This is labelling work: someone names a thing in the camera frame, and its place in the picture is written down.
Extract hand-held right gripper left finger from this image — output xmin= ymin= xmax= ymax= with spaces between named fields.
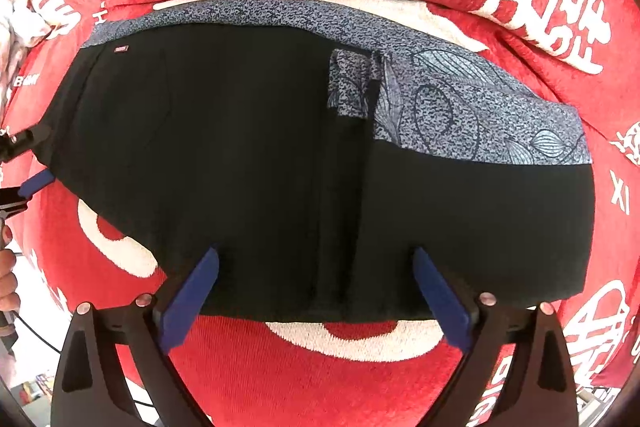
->
xmin=50 ymin=247 xmax=221 ymax=427

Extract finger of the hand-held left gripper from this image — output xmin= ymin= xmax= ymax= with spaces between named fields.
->
xmin=0 ymin=169 xmax=56 ymax=220
xmin=0 ymin=125 xmax=53 ymax=164

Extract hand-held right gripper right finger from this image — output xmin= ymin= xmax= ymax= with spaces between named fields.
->
xmin=413 ymin=247 xmax=582 ymax=427

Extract black pants with blue floral stripes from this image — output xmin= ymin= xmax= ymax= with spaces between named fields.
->
xmin=37 ymin=0 xmax=597 ymax=326

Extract person's left hand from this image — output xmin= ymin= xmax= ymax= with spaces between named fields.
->
xmin=0 ymin=227 xmax=22 ymax=314

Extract white floral cloth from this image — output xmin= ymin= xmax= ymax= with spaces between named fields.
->
xmin=0 ymin=0 xmax=53 ymax=118

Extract black cable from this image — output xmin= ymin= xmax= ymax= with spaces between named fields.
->
xmin=14 ymin=311 xmax=68 ymax=356

